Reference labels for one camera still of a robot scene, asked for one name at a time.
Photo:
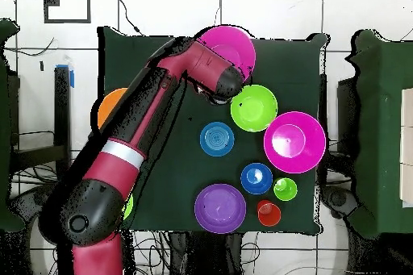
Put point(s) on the pink plastic bowl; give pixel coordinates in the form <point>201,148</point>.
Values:
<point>235,44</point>
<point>294,142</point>

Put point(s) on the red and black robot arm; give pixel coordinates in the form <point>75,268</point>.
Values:
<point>129,146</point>

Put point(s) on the light blue plastic bowl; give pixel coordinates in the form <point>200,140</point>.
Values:
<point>216,139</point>

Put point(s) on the green plastic bowl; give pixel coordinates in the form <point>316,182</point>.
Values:
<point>254,108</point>
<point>129,209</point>

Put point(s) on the dark blue plastic bowl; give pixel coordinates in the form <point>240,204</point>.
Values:
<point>256,178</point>

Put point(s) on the purple plastic bowl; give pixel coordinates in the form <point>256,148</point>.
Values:
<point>220,209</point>

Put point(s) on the green plastic cup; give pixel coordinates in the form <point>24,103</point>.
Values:
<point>285,189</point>

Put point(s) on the orange plastic cup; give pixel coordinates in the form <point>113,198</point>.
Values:
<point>268,213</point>

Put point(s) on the orange plastic bowl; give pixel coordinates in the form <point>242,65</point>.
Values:
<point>109,104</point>

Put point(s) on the dark green table cloth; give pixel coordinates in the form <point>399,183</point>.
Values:
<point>290,71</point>

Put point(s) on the green cloth side table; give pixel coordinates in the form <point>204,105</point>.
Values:
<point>4,126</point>
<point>377,126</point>

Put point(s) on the beige boxes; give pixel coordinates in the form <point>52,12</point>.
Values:
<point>407,146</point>

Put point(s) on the black upright post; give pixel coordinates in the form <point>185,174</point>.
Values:
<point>63,110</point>

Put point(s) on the black pedestal leg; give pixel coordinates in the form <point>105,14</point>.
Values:
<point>25,204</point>
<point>340,200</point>

